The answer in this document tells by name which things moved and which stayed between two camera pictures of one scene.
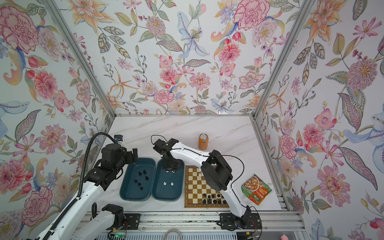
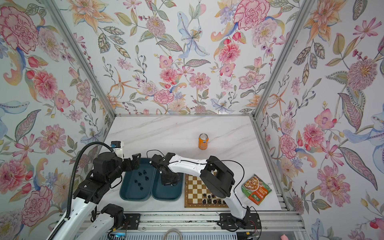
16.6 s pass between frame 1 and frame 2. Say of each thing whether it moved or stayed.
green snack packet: stayed
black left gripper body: moved
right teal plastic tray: stayed
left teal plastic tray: stayed
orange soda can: stayed
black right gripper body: moved
